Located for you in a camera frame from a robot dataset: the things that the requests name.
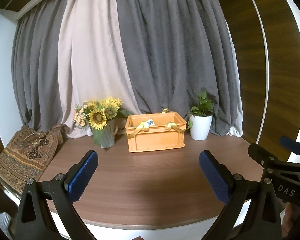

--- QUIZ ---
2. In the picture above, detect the blue cartoon tissue pack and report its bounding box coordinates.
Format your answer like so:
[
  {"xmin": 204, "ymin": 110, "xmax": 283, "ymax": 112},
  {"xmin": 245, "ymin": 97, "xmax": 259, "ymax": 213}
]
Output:
[{"xmin": 146, "ymin": 119, "xmax": 155, "ymax": 126}]

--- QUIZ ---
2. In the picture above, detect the brown patterned fabric bag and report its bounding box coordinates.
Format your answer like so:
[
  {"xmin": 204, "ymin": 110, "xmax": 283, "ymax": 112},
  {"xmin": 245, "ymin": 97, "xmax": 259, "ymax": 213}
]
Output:
[{"xmin": 0, "ymin": 125, "xmax": 65, "ymax": 198}]

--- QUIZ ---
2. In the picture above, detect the grey ribbed vase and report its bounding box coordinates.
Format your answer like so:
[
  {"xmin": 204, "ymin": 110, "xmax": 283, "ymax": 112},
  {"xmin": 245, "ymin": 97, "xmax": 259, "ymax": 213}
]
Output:
[{"xmin": 100, "ymin": 119, "xmax": 117, "ymax": 148}]

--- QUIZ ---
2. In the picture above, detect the white plant pot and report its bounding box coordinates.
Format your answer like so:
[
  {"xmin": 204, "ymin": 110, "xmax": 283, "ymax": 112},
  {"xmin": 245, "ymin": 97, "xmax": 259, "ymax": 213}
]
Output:
[{"xmin": 190, "ymin": 114, "xmax": 212, "ymax": 141}]

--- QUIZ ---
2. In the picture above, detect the sunflower bouquet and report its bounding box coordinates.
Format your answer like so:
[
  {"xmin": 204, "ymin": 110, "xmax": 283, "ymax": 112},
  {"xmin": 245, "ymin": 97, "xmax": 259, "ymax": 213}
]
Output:
[{"xmin": 73, "ymin": 96, "xmax": 133, "ymax": 147}]

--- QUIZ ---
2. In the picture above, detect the green leafy plant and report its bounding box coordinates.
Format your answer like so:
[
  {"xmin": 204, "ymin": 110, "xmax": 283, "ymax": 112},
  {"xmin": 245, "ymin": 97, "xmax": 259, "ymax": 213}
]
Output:
[{"xmin": 187, "ymin": 90, "xmax": 215, "ymax": 129}]

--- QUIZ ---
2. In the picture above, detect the orange plastic crate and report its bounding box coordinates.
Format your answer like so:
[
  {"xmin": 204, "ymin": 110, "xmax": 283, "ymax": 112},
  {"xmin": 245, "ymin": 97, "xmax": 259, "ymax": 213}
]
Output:
[{"xmin": 125, "ymin": 112, "xmax": 186, "ymax": 153}]

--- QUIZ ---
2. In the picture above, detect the pale pink curtain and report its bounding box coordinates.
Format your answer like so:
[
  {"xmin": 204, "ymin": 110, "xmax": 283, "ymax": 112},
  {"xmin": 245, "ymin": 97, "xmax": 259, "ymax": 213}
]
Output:
[{"xmin": 57, "ymin": 0, "xmax": 140, "ymax": 139}]

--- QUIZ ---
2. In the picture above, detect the grey curtain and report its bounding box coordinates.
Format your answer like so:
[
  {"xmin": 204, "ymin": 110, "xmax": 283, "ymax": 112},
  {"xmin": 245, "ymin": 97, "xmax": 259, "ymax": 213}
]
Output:
[{"xmin": 12, "ymin": 0, "xmax": 243, "ymax": 137}]

